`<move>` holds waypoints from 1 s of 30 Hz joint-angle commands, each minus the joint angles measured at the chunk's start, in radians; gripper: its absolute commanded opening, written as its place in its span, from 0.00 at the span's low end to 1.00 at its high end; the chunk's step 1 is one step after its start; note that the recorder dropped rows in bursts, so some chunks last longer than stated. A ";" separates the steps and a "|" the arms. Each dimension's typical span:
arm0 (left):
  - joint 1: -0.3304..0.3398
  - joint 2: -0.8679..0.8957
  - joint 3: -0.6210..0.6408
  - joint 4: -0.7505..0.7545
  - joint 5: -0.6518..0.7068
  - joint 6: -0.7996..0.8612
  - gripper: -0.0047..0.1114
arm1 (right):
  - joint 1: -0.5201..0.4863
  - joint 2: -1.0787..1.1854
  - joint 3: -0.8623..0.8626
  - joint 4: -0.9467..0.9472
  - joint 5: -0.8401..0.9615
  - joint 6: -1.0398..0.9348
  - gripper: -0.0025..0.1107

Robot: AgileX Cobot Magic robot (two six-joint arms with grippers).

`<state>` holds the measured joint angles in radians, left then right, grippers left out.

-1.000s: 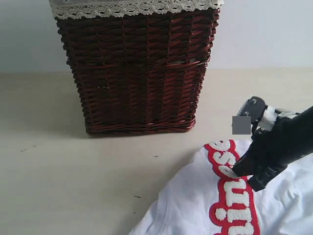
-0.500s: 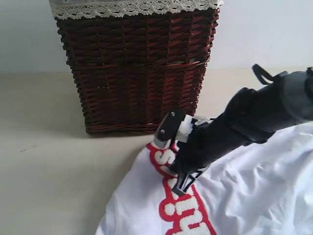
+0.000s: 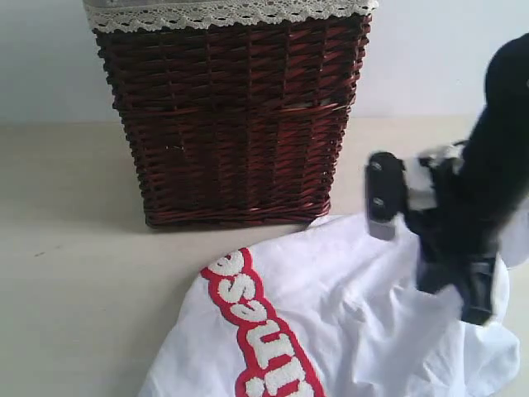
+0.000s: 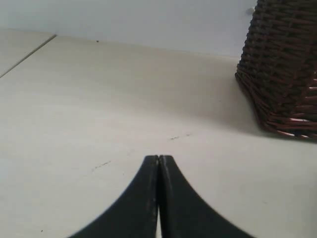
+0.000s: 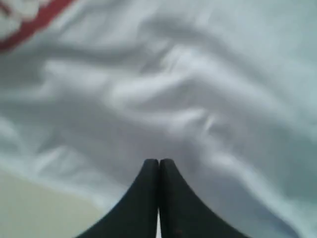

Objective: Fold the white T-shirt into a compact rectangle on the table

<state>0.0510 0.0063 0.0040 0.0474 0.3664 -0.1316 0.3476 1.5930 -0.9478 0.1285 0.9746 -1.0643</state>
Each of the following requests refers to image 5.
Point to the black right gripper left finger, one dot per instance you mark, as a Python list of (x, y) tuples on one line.
[(136, 214)]

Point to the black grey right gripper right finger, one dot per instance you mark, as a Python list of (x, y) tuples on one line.
[(182, 213)]

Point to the white t-shirt red lettering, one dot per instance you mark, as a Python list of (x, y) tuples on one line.
[(89, 89)]

